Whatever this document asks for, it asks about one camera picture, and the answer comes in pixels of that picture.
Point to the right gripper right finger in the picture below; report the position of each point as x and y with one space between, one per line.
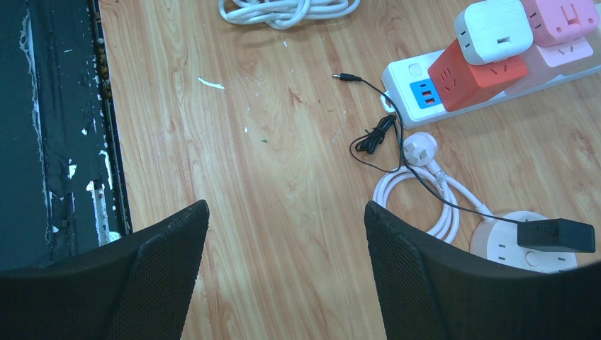
428 289

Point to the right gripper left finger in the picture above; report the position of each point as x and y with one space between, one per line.
137 287

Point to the red plug adapter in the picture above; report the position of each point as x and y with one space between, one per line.
460 84

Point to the white plug adapter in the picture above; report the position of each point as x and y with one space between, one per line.
492 31

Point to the pink plug adapter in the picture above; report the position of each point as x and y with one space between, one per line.
559 29

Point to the small black charger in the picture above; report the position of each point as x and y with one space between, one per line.
556 235

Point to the long white power strip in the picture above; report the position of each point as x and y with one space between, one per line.
410 90

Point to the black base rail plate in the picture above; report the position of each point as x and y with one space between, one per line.
62 180

